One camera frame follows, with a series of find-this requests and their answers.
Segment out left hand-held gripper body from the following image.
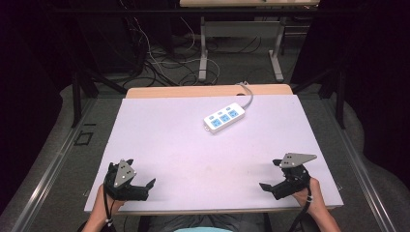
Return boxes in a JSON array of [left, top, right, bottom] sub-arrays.
[[103, 159, 150, 202]]

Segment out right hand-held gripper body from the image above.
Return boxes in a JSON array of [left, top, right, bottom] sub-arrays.
[[271, 152, 318, 201]]

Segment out person's right hand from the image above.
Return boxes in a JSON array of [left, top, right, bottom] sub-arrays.
[[291, 177, 322, 215]]

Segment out person's left hand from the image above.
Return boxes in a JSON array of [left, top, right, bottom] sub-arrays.
[[95, 184, 126, 215]]

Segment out white table cover sheet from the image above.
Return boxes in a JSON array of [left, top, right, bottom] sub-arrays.
[[83, 94, 344, 214]]

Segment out person's grey trousers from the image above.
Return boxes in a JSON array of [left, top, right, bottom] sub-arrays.
[[138, 213, 272, 232]]

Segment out white power strip blue sockets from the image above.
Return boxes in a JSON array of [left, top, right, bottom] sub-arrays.
[[203, 101, 247, 134]]

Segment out person's teal shirt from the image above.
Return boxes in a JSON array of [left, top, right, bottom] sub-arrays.
[[173, 226, 234, 232]]

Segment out black metal stand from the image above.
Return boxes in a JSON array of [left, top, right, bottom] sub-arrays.
[[71, 66, 129, 129], [290, 62, 347, 131]]

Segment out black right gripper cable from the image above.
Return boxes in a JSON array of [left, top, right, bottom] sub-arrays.
[[287, 185, 314, 232]]

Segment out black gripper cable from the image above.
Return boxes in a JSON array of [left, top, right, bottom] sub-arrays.
[[102, 182, 116, 232], [287, 185, 314, 232]]

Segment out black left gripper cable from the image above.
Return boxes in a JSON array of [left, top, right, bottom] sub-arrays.
[[102, 182, 116, 232]]

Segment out black floor socket frame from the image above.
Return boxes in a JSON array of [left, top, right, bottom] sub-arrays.
[[73, 123, 98, 147]]

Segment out aluminium floor rail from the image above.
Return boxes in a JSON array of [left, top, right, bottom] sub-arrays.
[[9, 96, 98, 232], [318, 96, 395, 232]]

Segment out grey power strip cable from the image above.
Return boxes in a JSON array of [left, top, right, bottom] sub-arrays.
[[236, 81, 254, 110]]

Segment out tangle of floor cables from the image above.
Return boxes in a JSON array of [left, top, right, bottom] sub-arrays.
[[117, 0, 264, 88]]

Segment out white metal frame desk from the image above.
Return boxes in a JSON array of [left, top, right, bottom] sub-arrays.
[[179, 0, 321, 83]]

